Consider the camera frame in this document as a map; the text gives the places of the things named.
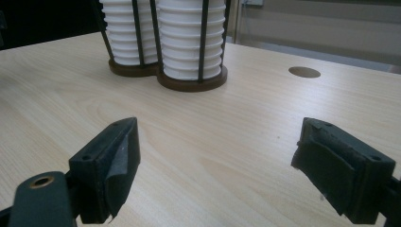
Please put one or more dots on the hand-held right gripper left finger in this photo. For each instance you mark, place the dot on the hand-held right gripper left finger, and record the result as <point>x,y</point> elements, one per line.
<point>101,170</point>

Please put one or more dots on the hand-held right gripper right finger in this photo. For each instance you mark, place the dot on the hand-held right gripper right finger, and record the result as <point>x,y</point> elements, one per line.
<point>343,170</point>

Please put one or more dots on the stack of white paper cups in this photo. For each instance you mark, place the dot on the stack of white paper cups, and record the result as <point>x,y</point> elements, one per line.
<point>181,47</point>
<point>121,38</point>

